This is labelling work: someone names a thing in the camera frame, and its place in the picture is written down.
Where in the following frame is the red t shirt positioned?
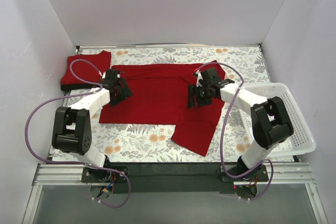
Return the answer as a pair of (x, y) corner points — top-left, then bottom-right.
(99, 63), (224, 156)
(60, 50), (111, 86)

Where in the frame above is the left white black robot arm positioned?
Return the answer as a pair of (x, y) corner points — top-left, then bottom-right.
(52, 69), (132, 182)

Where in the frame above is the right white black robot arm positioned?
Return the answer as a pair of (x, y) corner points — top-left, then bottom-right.
(187, 68), (293, 181)

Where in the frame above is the folded red t shirt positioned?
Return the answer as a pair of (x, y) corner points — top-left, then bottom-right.
(60, 50), (111, 86)

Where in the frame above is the floral patterned table mat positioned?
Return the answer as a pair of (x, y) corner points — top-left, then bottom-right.
(70, 46), (269, 163)

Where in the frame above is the white plastic laundry basket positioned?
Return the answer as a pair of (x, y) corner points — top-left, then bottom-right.
(234, 83), (316, 158)

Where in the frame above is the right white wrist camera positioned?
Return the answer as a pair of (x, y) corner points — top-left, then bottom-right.
(193, 69), (206, 87)

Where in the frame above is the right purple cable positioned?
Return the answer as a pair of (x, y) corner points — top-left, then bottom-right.
(193, 62), (276, 201)

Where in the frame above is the purple cable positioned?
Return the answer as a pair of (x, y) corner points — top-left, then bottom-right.
(193, 62), (276, 201)
(25, 59), (131, 208)

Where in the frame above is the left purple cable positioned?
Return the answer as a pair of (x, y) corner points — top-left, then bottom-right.
(25, 59), (131, 208)

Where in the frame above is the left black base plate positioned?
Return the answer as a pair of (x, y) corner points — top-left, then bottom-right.
(81, 167), (126, 183)

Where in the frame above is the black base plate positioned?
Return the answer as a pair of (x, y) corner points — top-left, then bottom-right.
(215, 162), (270, 183)
(81, 167), (126, 183)

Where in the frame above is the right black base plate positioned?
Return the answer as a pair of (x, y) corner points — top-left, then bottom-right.
(215, 162), (270, 183)

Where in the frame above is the aluminium front rail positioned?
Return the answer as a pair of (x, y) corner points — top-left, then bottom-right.
(33, 162), (315, 185)

